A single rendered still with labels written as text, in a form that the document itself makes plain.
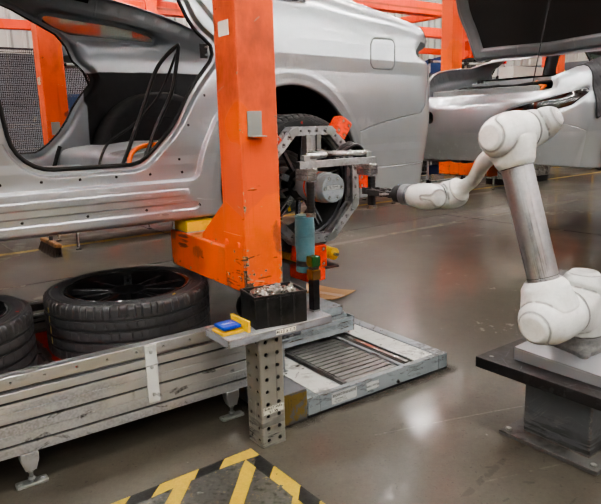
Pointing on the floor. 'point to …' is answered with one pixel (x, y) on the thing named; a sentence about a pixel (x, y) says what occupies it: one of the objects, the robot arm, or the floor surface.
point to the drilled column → (266, 392)
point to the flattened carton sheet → (333, 292)
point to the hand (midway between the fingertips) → (371, 190)
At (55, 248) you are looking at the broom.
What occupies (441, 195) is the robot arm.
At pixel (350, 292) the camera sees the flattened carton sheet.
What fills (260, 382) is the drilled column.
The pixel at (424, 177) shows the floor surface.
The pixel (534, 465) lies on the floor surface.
